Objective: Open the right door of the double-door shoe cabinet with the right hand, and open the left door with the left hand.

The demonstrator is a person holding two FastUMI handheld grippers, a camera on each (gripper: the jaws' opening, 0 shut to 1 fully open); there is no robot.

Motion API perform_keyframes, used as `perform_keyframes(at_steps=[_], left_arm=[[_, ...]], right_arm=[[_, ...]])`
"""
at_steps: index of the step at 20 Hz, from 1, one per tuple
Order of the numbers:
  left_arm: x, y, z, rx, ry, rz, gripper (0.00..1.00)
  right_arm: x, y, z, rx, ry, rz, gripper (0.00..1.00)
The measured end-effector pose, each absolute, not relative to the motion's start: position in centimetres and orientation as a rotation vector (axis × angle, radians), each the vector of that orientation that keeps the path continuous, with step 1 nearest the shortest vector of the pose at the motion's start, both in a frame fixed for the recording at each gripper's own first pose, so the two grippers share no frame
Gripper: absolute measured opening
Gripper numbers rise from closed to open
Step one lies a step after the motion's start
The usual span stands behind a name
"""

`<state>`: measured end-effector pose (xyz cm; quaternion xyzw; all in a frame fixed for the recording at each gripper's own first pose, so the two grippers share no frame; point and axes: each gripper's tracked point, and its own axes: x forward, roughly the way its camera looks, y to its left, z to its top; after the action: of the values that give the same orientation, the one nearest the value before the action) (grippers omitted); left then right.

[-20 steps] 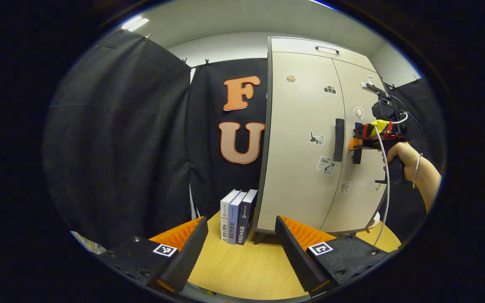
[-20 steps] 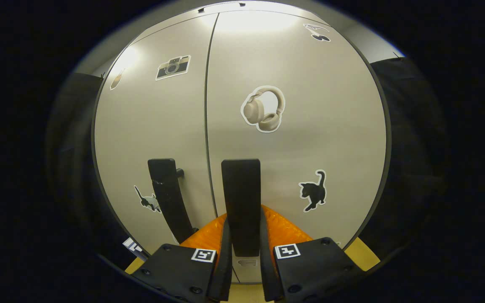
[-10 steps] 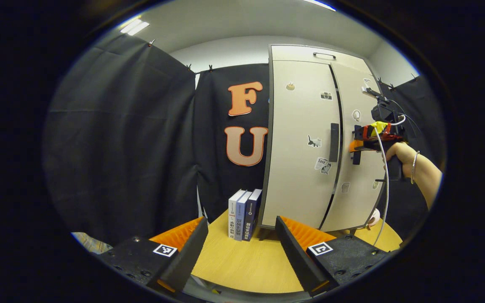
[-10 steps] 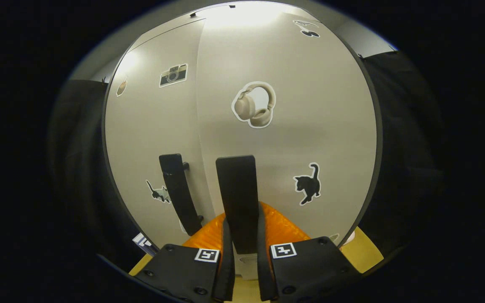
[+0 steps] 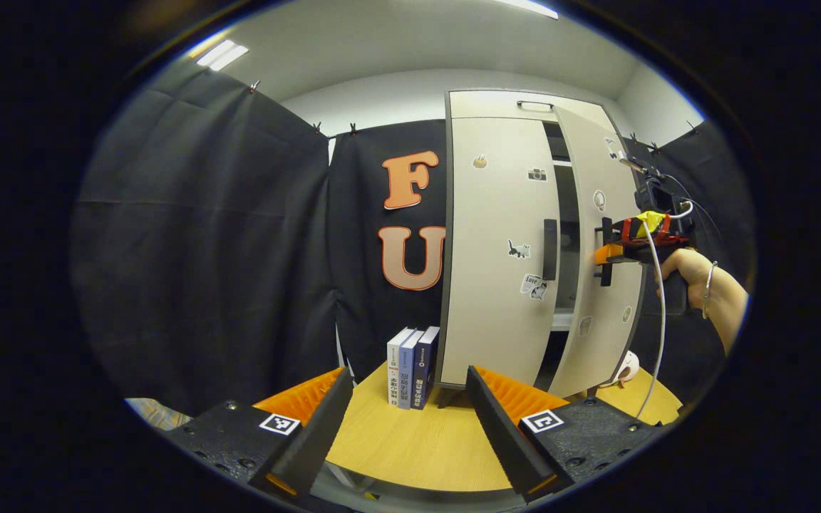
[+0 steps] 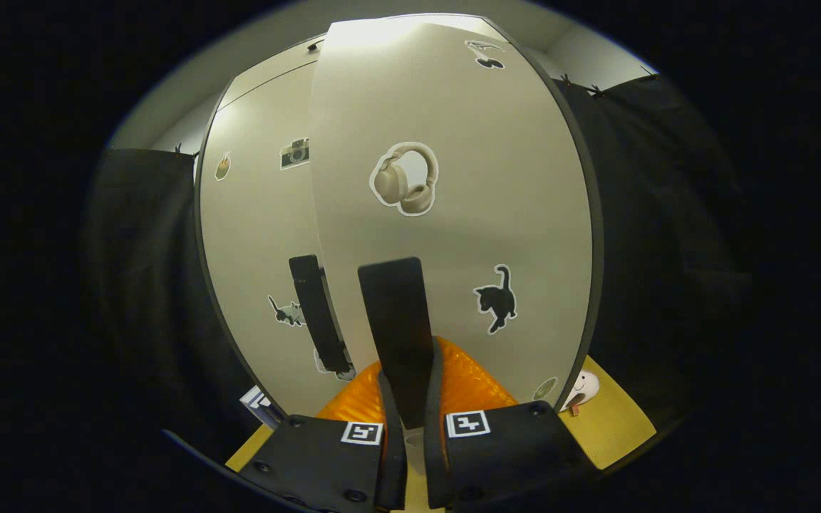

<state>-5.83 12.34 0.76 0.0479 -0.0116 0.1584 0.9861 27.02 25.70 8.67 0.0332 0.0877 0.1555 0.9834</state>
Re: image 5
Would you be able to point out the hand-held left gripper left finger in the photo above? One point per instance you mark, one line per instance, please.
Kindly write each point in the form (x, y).
(325, 420)

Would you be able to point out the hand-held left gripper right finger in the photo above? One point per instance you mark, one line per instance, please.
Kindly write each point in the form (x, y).
(496, 427)

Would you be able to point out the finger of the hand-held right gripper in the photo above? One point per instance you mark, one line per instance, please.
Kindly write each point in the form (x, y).
(618, 254)

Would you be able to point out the beige double-door shoe cabinet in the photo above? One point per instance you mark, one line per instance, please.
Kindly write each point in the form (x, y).
(489, 103)

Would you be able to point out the dark blue book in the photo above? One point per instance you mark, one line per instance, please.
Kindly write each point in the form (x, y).
(422, 374)

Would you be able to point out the light blue book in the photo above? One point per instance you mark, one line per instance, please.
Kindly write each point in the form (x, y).
(406, 374)

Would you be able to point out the black backdrop cloth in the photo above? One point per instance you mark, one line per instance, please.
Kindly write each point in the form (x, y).
(204, 249)

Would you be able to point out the ceiling light panel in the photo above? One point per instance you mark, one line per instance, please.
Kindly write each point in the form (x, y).
(528, 7)
(221, 55)

